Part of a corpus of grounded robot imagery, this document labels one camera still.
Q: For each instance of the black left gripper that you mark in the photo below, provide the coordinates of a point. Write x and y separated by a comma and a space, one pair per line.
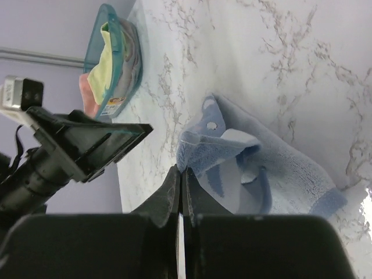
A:
72, 147

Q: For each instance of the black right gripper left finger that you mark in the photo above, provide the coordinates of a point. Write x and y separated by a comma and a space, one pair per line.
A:
140, 244

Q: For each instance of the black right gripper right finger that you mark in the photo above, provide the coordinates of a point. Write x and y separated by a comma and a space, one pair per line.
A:
219, 244

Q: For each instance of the pink towel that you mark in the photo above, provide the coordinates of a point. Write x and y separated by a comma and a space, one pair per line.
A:
90, 106

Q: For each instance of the blue towel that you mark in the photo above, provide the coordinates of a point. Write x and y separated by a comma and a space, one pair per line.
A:
248, 169

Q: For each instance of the yellow green towel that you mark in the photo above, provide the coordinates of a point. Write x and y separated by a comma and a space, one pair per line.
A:
100, 76

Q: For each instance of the teal transparent plastic bin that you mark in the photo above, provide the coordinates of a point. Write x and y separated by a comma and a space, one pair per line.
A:
127, 67

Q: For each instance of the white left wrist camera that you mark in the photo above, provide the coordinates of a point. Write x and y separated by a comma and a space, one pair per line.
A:
18, 94

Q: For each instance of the aluminium frame rail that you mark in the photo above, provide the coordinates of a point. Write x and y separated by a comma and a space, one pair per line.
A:
40, 58

